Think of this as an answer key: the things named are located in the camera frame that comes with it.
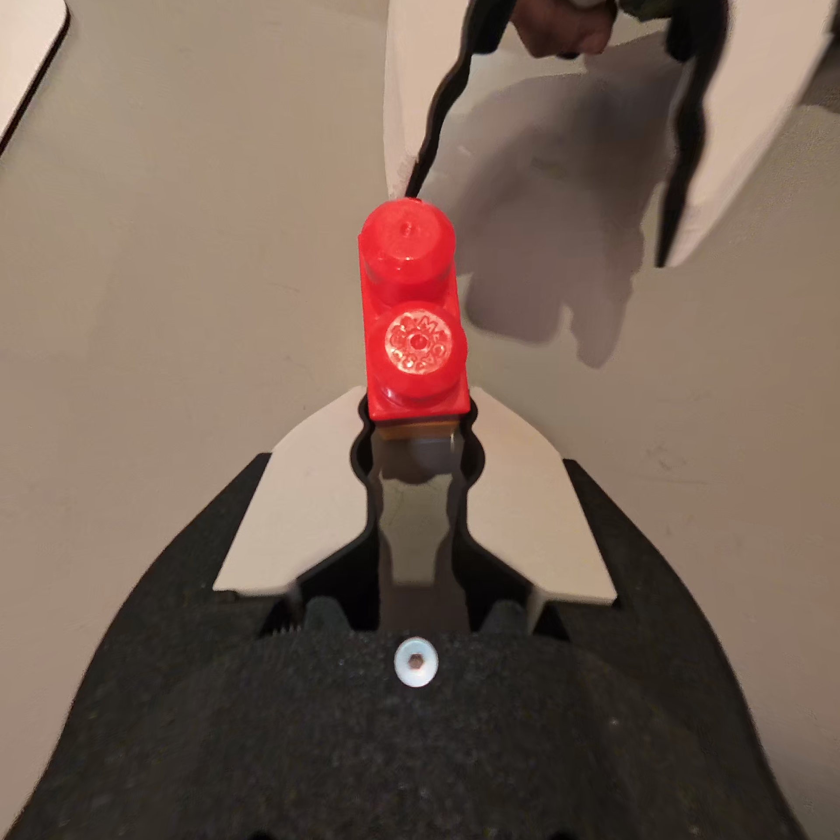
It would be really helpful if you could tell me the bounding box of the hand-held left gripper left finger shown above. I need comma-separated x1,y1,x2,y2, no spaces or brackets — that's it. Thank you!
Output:
212,386,382,632

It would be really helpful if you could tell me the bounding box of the white document stand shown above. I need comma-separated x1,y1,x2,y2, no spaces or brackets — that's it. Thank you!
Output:
0,0,70,155

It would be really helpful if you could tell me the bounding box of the orange toy block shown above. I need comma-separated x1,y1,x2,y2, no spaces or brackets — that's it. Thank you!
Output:
375,420,458,444

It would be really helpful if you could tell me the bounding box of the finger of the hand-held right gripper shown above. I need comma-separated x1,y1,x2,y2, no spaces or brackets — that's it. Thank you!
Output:
656,0,834,269
384,0,514,201

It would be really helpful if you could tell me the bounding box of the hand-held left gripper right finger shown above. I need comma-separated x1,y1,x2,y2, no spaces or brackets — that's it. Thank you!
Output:
453,387,619,634

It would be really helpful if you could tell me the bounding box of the red two-stud toy block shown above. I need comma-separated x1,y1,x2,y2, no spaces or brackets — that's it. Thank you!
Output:
357,197,471,422

